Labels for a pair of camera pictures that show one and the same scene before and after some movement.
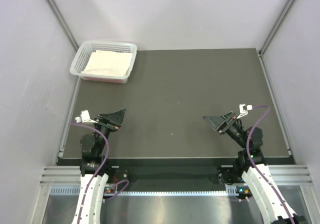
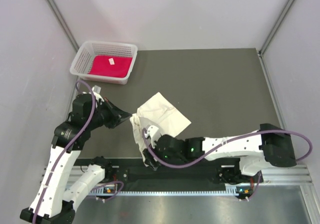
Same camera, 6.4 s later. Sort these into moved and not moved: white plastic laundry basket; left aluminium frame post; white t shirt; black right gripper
Moved: black right gripper; white t shirt
Not moved: white plastic laundry basket; left aluminium frame post
